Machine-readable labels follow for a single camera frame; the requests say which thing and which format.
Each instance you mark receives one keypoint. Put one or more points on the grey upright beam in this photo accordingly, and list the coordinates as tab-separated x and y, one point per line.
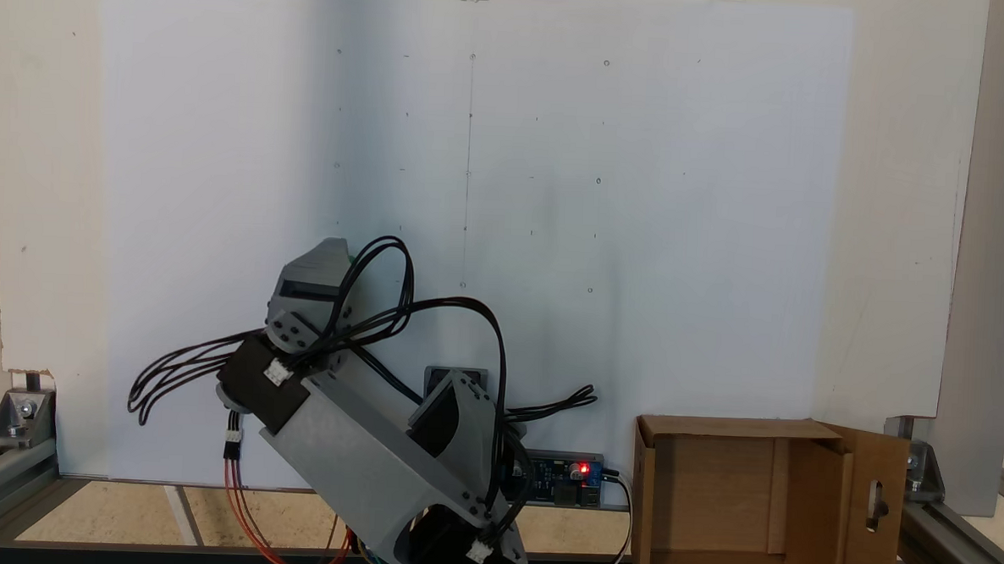
995	253

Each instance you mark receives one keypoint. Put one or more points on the blue circuit board, red LED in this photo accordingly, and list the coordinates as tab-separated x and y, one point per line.
561	479

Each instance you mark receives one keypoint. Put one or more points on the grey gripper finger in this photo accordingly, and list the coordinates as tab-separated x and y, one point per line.
316	261

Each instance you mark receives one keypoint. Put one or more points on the metal corner bracket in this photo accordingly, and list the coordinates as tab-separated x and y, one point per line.
17	418
926	474

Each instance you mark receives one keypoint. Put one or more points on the brown cardboard box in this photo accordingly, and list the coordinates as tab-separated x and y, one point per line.
713	495

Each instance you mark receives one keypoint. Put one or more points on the large white paper sheet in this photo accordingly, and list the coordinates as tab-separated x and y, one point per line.
220	134

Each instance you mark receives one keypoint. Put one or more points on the grey printed robot arm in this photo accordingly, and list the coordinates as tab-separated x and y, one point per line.
359	454

